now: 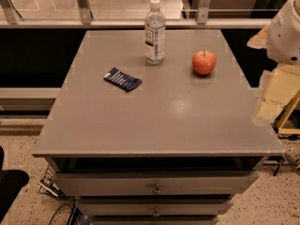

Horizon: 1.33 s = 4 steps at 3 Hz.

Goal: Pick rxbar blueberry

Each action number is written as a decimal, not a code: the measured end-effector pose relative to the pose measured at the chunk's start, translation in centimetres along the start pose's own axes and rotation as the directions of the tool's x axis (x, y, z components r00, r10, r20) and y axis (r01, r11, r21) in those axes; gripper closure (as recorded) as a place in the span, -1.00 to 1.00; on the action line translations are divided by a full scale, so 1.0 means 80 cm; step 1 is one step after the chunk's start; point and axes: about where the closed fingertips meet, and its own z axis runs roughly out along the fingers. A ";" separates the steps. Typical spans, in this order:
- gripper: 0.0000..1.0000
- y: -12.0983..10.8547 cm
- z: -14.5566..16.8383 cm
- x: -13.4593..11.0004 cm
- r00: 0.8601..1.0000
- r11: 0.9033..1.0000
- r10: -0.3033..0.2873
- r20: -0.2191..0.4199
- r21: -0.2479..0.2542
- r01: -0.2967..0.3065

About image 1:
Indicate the red apple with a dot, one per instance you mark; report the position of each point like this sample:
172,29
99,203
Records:
204,62

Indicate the grey drawer cabinet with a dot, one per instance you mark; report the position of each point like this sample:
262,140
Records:
174,151

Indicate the clear plastic water bottle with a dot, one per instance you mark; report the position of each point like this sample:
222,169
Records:
154,28

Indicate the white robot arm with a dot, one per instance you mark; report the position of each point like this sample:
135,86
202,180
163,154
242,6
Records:
281,39

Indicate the power strip on floor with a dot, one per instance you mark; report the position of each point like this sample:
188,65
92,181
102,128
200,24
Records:
50,186

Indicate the blue rxbar wrapper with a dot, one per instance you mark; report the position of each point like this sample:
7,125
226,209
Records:
122,80

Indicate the yellow frame stand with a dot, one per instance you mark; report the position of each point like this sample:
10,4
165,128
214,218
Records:
290,107

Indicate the metal railing frame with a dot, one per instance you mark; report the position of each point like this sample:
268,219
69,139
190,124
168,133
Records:
100,14

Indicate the black chair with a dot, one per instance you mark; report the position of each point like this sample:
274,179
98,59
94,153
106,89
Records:
11,183

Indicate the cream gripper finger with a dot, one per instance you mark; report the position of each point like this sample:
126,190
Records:
277,89
258,41

